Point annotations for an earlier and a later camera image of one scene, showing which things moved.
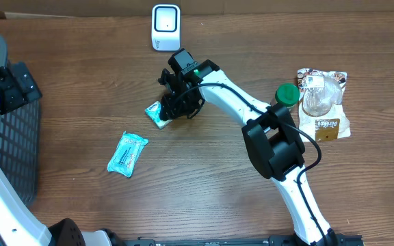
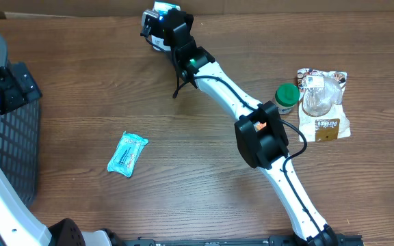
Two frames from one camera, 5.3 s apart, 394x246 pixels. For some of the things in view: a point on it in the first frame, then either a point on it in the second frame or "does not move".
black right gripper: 176,111 to 189,18
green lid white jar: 287,94 does not move
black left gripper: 7,80 does not move
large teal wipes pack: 126,154 does not move
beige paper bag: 323,112 does not move
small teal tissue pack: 154,111 to 163,7
